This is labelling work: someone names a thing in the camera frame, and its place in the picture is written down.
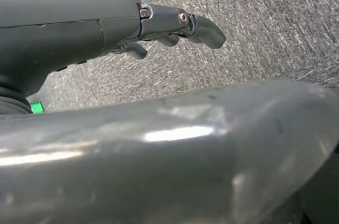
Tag green open plastic basket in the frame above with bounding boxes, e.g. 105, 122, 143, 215
29, 100, 45, 115

